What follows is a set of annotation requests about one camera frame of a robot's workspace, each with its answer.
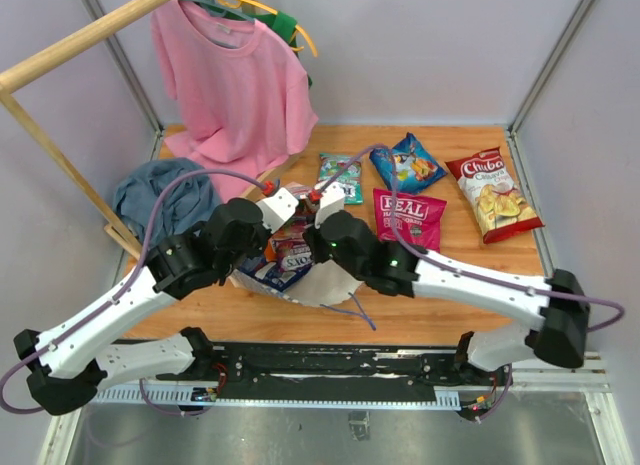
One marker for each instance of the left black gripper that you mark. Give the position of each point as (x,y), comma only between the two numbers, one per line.
(265,235)

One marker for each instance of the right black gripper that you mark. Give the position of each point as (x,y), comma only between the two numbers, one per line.
(312,236)

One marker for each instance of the blue checkered paper bag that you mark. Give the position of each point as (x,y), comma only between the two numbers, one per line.
(325,284)

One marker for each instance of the pink purple snack pouch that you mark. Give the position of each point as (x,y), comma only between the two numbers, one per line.
(291,251)

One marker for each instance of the green white snack pack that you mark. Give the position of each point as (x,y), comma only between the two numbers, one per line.
(350,180)

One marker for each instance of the pink snack bag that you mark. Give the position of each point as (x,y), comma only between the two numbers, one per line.
(418,218)

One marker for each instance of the blue snack bag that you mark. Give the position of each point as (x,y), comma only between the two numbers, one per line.
(409,163)

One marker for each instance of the red Chuba chips bag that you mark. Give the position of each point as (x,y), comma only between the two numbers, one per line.
(499,206)

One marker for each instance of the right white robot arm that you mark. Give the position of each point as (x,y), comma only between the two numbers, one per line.
(549,315)

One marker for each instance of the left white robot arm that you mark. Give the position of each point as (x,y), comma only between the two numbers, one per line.
(74,361)

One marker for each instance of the blue crumpled cloth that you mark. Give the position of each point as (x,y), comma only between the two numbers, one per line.
(166,197)

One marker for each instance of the blue white snack pack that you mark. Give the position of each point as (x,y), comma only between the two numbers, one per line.
(272,276)

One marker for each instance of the pink t-shirt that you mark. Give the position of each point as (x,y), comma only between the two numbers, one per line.
(242,94)

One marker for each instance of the green garment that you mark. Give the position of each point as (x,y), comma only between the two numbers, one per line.
(284,26)

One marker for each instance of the grey-blue hanger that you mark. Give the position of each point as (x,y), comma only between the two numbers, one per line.
(217,10)

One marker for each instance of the yellow hanger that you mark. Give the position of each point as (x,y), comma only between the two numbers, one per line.
(283,25)

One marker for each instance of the wooden clothes rack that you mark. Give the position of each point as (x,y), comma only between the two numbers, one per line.
(107,115)

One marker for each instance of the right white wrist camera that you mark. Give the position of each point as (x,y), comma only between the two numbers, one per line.
(331,201)

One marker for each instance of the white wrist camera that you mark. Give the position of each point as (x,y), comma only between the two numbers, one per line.
(331,201)
(278,209)

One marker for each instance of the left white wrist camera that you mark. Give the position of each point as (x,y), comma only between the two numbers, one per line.
(278,209)

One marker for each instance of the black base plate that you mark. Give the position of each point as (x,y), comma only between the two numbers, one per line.
(342,373)

